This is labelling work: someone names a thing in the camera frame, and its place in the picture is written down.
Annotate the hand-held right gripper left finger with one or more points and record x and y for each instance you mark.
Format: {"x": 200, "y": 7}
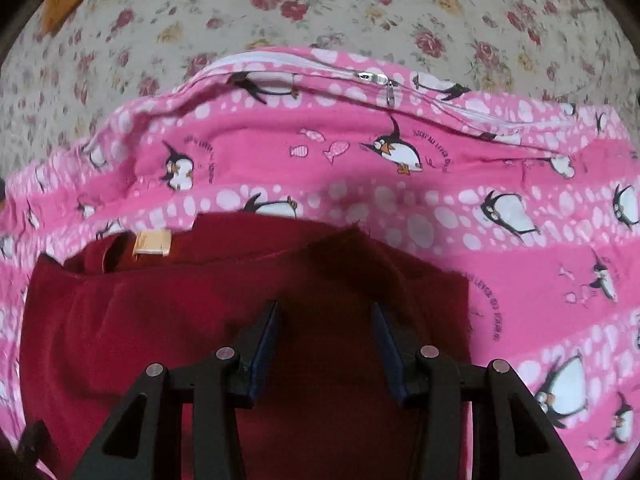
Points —
{"x": 265, "y": 347}

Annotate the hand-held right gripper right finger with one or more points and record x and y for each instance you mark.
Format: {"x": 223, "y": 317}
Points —
{"x": 388, "y": 352}

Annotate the floral bedsheet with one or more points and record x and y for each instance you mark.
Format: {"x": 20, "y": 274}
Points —
{"x": 300, "y": 30}

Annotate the pink penguin print blanket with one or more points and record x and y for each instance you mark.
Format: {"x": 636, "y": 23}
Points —
{"x": 525, "y": 270}

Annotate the dark red fleece garment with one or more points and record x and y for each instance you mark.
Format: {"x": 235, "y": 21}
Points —
{"x": 150, "y": 320}

